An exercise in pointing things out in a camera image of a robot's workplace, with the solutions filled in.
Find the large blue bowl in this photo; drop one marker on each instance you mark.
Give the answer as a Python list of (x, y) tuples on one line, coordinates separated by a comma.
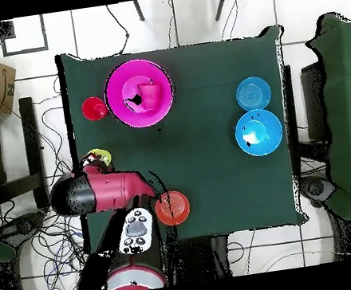
[(266, 129)]

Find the black monitor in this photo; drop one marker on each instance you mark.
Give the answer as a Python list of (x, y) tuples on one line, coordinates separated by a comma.
[(314, 99)]

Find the dark green tablecloth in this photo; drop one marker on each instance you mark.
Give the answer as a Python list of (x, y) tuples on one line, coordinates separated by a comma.
[(215, 178)]

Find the crimson cup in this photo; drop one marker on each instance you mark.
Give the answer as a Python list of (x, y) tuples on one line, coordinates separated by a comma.
[(150, 95)]

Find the red cup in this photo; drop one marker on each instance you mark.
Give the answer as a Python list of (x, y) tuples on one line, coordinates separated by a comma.
[(93, 110)]

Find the black chair frame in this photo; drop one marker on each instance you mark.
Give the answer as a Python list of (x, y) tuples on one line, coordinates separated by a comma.
[(31, 139)]

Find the large pink bowl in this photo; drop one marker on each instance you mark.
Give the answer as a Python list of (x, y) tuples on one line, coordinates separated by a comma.
[(116, 89)]

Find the small blue bowl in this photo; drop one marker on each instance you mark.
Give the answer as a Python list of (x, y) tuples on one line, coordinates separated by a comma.
[(253, 93)]

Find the orange bowl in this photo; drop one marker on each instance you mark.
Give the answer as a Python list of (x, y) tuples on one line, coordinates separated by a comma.
[(176, 207)]

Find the dark grey stand base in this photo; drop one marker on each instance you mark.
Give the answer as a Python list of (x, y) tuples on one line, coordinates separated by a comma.
[(317, 188), (22, 226)]

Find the dark tripod leg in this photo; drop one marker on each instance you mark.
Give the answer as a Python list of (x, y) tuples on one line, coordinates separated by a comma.
[(221, 5), (139, 11)]

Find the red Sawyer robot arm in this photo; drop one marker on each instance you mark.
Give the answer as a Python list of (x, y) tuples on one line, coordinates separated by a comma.
[(111, 189)]

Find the yellow cup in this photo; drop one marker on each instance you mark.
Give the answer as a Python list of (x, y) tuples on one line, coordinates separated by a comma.
[(102, 153)]

